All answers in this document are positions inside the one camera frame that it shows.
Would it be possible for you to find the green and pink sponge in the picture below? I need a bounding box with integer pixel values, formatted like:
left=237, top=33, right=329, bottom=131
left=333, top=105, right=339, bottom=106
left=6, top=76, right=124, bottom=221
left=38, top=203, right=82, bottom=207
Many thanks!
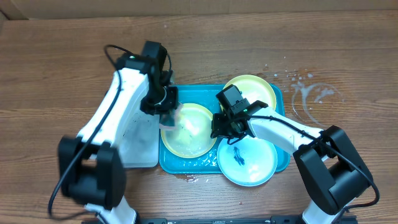
left=159, top=103, right=183, bottom=131

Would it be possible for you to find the yellow plate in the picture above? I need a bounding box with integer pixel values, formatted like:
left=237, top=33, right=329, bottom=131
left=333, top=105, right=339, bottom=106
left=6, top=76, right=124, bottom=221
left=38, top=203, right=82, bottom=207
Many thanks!
left=160, top=103, right=216, bottom=159
left=223, top=75, right=277, bottom=111

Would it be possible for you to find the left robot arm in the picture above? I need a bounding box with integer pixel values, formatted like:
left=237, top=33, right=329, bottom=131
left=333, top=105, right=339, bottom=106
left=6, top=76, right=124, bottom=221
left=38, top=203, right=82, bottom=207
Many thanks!
left=47, top=41, right=182, bottom=223

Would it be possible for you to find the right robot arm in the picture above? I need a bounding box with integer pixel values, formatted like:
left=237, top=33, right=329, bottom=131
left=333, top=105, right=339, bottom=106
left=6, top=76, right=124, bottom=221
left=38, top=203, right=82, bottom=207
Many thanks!
left=211, top=100, right=376, bottom=223

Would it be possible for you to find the teal plastic serving tray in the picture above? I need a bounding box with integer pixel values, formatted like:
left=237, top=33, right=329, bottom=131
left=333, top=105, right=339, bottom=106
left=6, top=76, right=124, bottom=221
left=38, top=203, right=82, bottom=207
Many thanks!
left=159, top=83, right=291, bottom=175

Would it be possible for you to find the black tray with soapy water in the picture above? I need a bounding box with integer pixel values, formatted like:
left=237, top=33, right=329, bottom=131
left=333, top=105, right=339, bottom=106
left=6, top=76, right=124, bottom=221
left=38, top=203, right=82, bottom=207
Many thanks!
left=104, top=88, right=161, bottom=169

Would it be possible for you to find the light blue plate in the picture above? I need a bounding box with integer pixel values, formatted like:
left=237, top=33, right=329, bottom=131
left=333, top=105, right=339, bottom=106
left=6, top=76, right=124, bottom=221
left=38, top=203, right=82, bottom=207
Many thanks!
left=216, top=136, right=277, bottom=187

